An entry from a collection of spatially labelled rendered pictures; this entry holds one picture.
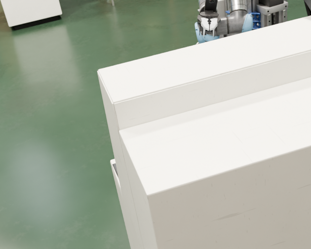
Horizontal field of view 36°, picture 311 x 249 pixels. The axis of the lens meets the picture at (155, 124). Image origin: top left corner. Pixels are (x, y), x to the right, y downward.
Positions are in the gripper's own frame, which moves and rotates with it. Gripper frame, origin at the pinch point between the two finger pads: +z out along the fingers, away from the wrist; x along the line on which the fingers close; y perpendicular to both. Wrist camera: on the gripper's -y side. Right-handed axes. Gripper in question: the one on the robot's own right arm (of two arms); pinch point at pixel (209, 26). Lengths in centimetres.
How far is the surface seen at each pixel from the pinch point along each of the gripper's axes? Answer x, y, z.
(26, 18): 227, 166, -432
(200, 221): 3, 11, 90
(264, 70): -13, -9, 53
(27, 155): 135, 166, -133
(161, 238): 12, 14, 94
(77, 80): 122, 165, -260
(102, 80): 30, -5, 54
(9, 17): 248, 162, -423
